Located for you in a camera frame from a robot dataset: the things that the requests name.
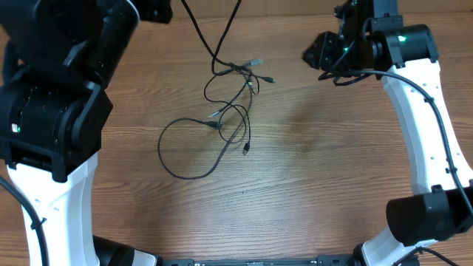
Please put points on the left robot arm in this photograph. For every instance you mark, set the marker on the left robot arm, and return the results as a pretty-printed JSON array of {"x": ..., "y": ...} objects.
[{"x": 59, "y": 59}]

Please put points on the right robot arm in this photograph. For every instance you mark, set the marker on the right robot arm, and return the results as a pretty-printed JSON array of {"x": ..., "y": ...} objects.
[{"x": 373, "y": 41}]

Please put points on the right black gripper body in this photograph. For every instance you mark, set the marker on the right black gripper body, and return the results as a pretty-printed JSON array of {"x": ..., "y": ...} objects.
[{"x": 328, "y": 55}]

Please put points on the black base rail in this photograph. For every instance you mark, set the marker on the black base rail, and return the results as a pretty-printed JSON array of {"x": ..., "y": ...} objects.
[{"x": 321, "y": 260}]

